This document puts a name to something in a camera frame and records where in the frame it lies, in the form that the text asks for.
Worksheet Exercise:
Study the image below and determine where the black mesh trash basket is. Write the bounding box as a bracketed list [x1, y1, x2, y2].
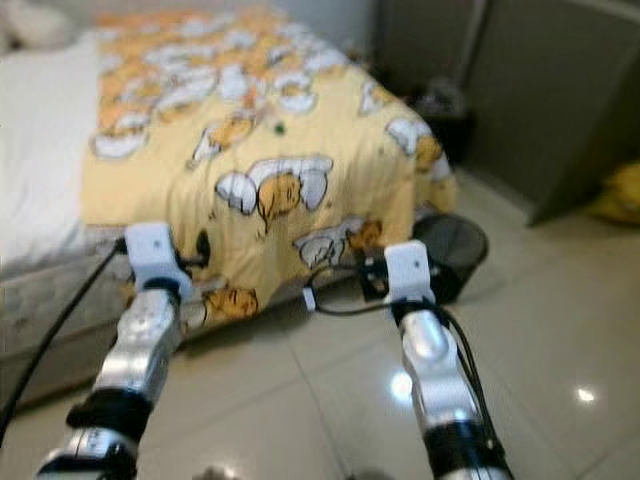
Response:
[410, 212, 491, 304]

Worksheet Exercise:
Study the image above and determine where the yellow cartoon egg blanket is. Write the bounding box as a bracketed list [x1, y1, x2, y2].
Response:
[80, 8, 461, 326]

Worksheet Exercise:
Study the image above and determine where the grey quilted mattress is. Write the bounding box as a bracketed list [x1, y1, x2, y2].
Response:
[0, 250, 131, 351]

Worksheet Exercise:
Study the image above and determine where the dark grey wardrobe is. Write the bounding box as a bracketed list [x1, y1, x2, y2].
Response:
[375, 0, 640, 227]

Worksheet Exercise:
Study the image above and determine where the yellow soft object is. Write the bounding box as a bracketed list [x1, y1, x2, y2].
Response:
[588, 160, 640, 226]

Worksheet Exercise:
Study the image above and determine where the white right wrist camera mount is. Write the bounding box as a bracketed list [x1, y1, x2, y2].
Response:
[385, 240, 436, 304]

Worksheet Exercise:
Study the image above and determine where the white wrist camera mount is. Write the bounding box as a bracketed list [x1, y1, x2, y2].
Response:
[125, 222, 193, 296]
[385, 240, 436, 304]

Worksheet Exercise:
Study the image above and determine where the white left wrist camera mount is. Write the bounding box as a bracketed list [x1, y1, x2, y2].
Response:
[125, 222, 193, 296]

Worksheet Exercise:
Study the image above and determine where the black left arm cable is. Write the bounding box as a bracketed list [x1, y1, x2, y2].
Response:
[0, 240, 131, 441]

